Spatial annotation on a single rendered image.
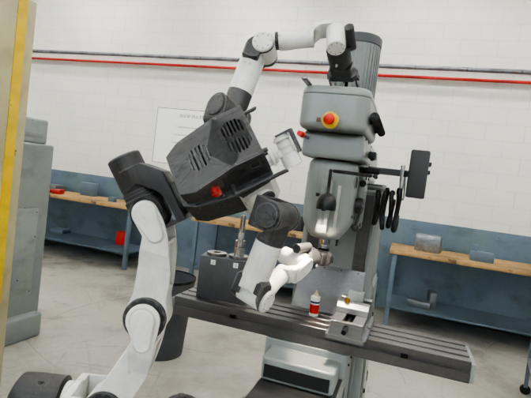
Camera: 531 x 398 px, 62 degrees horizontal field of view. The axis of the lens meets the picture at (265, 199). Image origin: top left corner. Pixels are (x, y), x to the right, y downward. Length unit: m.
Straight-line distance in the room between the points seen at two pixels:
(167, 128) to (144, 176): 5.55
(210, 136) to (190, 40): 5.81
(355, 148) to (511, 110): 4.62
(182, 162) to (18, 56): 1.53
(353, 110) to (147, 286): 0.94
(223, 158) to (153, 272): 0.46
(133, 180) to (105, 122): 6.19
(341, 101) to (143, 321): 1.01
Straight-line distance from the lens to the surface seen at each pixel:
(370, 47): 2.12
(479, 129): 6.15
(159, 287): 1.54
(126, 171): 1.51
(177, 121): 6.97
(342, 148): 1.73
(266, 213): 1.33
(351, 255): 2.24
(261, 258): 1.39
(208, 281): 1.99
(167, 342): 3.71
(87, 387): 1.87
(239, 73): 1.65
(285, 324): 1.86
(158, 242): 1.49
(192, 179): 1.37
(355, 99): 1.66
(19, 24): 2.78
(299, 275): 1.61
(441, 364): 1.84
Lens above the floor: 1.53
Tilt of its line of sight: 3 degrees down
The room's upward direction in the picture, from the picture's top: 7 degrees clockwise
